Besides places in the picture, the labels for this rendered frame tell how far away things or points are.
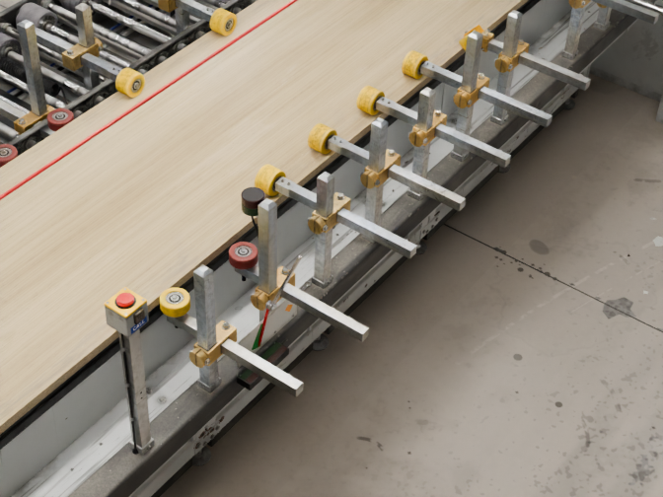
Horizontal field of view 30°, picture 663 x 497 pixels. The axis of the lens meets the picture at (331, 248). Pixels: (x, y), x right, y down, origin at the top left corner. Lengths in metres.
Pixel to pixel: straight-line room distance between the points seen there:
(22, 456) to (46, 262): 0.54
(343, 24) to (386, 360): 1.17
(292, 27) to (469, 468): 1.59
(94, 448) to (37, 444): 0.17
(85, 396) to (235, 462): 0.90
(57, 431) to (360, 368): 1.38
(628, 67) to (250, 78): 2.19
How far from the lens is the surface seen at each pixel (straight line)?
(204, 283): 3.03
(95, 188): 3.63
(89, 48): 4.09
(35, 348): 3.20
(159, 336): 3.42
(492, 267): 4.72
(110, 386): 3.35
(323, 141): 3.67
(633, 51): 5.65
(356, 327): 3.25
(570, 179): 5.19
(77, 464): 3.30
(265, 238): 3.19
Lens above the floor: 3.22
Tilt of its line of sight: 43 degrees down
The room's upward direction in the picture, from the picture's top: 2 degrees clockwise
